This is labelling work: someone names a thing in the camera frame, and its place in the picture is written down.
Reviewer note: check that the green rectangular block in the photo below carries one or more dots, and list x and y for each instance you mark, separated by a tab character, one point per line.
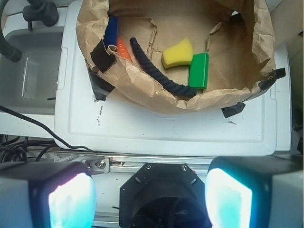
199	70

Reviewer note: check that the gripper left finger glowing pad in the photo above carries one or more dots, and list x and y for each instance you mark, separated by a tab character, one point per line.
46	195

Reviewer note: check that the brown paper bag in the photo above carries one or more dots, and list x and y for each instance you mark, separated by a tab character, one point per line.
237	35

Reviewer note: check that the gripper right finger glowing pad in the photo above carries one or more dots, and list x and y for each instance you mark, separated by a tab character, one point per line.
255	192

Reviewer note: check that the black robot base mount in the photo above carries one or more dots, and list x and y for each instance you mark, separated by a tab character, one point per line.
162	195

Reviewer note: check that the yellow sponge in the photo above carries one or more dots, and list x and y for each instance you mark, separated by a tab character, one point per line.
178	55

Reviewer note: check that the aluminium rail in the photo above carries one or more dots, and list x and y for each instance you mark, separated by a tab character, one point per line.
106	163

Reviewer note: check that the blue block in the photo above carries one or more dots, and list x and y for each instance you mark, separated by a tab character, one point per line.
111	33

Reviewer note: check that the orange toy carrot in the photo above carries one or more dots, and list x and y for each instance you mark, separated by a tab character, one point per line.
122	50

